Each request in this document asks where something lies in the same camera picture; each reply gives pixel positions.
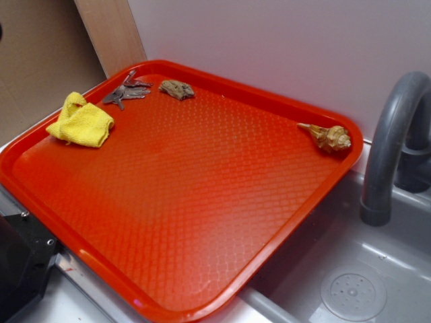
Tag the silver keys bunch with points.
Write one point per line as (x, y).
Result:
(130, 89)

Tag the red plastic tray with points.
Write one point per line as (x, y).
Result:
(227, 170)

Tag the brown driftwood piece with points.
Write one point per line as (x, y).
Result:
(176, 89)

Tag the tan conch seashell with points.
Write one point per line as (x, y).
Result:
(331, 139)

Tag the yellow cloth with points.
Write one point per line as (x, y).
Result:
(81, 123)

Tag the grey plastic sink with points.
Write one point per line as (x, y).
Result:
(287, 287)

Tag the wooden board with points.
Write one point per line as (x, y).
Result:
(113, 33)

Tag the grey curved faucet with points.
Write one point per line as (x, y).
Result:
(400, 151)

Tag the round sink drain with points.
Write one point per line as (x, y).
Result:
(353, 293)

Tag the black mount block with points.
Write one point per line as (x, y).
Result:
(28, 254)

